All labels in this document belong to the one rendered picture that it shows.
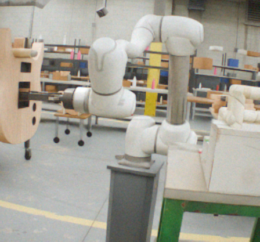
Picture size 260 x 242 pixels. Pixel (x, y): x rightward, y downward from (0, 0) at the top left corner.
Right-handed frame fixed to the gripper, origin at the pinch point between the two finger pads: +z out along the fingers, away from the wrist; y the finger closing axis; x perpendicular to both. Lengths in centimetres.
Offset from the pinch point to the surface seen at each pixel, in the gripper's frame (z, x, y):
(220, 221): -111, -106, 150
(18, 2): -6.9, 29.1, -24.8
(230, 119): -69, 1, -28
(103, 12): -18, 41, 40
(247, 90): -73, 8, -29
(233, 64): -262, 109, 959
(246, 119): -77, 0, -13
